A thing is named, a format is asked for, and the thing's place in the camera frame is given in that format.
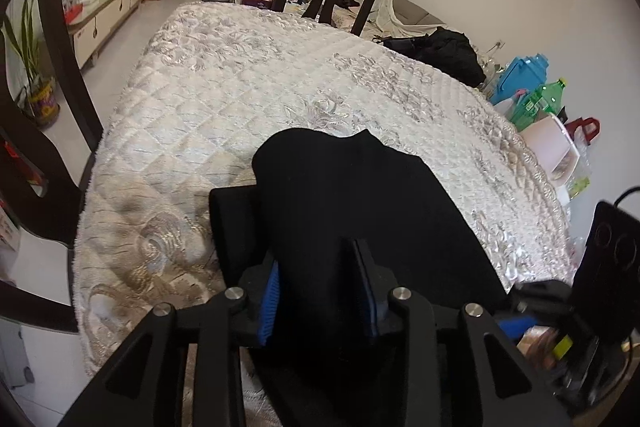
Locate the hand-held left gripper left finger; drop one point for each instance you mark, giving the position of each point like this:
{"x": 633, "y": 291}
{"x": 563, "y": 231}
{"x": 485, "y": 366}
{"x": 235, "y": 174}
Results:
{"x": 270, "y": 302}

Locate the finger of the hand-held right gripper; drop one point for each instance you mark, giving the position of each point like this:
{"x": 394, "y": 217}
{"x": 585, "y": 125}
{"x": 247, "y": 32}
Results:
{"x": 517, "y": 326}

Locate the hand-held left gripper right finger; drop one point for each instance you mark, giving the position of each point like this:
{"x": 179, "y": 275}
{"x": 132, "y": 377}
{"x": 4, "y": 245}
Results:
{"x": 370, "y": 302}

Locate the black pants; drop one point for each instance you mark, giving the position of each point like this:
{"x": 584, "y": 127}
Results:
{"x": 325, "y": 207}

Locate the person's right hand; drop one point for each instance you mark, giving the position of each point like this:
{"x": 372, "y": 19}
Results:
{"x": 542, "y": 343}

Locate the green plastic bottle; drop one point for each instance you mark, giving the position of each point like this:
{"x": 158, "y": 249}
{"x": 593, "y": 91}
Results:
{"x": 542, "y": 99}

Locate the blue plastic container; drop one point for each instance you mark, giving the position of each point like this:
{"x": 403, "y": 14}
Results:
{"x": 517, "y": 74}

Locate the white quilted tablecloth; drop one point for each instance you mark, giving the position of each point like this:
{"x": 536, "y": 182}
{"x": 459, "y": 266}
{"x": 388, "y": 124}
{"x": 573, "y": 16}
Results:
{"x": 250, "y": 82}

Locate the black jacket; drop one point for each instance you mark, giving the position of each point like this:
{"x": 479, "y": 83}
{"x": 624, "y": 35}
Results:
{"x": 445, "y": 52}

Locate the sofa with white cover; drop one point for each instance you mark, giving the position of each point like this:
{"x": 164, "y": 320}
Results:
{"x": 402, "y": 9}

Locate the green potted plant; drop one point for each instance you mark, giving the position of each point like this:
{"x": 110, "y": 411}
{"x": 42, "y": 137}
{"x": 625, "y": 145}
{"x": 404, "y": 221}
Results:
{"x": 32, "y": 72}

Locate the low white cabinet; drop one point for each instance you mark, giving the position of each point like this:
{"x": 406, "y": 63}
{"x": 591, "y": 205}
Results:
{"x": 107, "y": 12}

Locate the red box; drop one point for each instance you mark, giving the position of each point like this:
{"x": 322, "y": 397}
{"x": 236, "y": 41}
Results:
{"x": 74, "y": 9}

